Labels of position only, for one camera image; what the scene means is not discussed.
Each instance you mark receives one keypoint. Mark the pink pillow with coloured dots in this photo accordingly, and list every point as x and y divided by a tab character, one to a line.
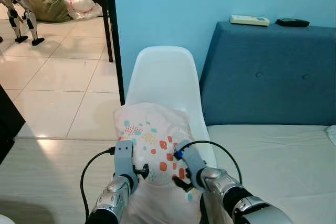
152	124

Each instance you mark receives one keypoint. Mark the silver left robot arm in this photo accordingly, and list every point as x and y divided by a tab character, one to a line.
113	200

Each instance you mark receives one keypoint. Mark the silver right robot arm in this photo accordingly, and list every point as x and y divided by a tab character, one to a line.
247	205

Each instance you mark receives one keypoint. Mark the white plastic chair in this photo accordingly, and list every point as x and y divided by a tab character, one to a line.
168	77

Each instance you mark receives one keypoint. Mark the bed with beige sheet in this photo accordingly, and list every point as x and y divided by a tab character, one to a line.
283	171

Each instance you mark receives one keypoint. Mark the blue upholstered headboard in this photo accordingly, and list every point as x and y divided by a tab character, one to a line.
262	77

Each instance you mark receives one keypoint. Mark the white remote control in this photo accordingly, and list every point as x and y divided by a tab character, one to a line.
249	20

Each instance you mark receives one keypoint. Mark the white plastic bag red print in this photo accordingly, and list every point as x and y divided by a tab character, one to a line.
81	6

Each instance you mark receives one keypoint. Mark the olive green stuffed sack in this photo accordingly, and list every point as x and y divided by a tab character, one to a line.
47	3

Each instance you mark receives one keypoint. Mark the black remote control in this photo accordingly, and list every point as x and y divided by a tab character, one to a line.
292	22

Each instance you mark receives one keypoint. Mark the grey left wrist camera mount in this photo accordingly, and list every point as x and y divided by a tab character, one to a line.
124	158

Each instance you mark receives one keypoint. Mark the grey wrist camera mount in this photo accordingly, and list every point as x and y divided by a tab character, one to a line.
124	158
193	163

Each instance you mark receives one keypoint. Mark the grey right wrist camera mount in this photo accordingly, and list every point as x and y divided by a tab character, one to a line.
193	163

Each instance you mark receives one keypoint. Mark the black door frame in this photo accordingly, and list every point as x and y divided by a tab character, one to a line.
116	66

